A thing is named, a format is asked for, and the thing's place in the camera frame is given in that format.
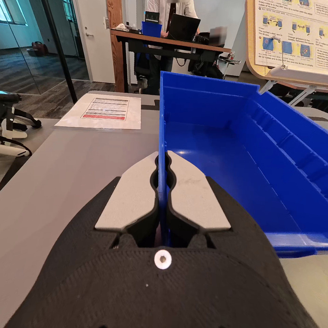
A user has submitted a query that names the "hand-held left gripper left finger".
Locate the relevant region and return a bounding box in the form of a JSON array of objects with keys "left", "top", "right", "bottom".
[{"left": 95, "top": 151, "right": 160, "bottom": 248}]

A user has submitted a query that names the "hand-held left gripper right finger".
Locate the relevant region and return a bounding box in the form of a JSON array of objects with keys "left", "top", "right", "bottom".
[{"left": 166, "top": 151, "right": 231, "bottom": 248}]

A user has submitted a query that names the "blue plastic bin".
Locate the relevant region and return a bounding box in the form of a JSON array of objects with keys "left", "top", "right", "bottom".
[{"left": 158, "top": 71, "right": 328, "bottom": 258}]

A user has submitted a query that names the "paper sheet in plastic sleeve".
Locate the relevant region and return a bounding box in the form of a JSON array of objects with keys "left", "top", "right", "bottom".
[{"left": 54, "top": 93, "right": 142, "bottom": 131}]

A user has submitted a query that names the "spare hand-held gripper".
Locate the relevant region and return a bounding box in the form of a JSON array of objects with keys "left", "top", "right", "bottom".
[
  {"left": 0, "top": 136, "right": 32, "bottom": 157},
  {"left": 0, "top": 91, "right": 43, "bottom": 140}
]

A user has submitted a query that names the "white side table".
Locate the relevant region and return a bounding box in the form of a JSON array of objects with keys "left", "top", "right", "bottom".
[{"left": 218, "top": 51, "right": 242, "bottom": 80}]

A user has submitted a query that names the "white door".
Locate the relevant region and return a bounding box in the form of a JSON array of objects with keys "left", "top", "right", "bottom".
[{"left": 73, "top": 0, "right": 116, "bottom": 84}]

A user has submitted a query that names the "instruction sheet on wooden board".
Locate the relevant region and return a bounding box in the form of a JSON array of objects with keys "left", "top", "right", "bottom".
[{"left": 245, "top": 0, "right": 328, "bottom": 86}]

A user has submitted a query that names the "black bag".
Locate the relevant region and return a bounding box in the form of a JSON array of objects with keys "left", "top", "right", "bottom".
[{"left": 193, "top": 32, "right": 224, "bottom": 46}]

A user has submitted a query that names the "small blue bin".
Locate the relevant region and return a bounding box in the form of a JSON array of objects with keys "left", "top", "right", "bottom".
[{"left": 141, "top": 21, "right": 163, "bottom": 37}]

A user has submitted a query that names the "black laptop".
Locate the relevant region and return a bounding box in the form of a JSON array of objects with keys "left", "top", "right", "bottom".
[{"left": 166, "top": 13, "right": 201, "bottom": 41}]

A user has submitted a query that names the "red bag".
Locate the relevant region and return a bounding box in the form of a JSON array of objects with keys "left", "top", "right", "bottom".
[{"left": 27, "top": 41, "right": 49, "bottom": 56}]

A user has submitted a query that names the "black glass wall post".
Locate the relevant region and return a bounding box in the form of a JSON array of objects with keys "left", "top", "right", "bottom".
[{"left": 41, "top": 0, "right": 78, "bottom": 105}]

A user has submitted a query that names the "wooden post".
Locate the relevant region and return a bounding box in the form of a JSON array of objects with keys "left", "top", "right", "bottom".
[{"left": 106, "top": 0, "right": 132, "bottom": 93}]

